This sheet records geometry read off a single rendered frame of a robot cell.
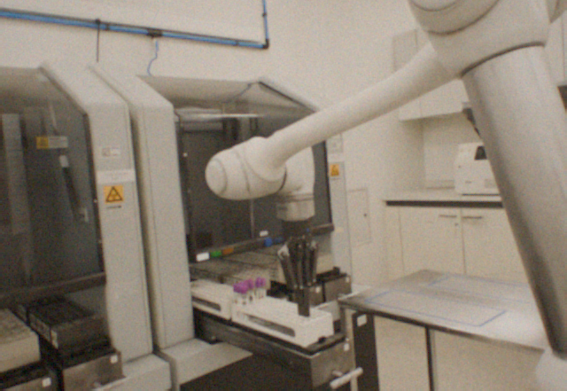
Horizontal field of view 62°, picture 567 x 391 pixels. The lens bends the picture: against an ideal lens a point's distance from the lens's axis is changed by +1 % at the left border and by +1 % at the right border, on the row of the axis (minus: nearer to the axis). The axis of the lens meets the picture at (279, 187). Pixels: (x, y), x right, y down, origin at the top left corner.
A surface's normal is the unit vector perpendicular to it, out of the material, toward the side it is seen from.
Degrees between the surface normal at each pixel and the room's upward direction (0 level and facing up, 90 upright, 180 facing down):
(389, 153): 90
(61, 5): 90
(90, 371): 90
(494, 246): 90
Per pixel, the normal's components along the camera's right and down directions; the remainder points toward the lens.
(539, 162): -0.42, 0.00
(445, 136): -0.76, 0.10
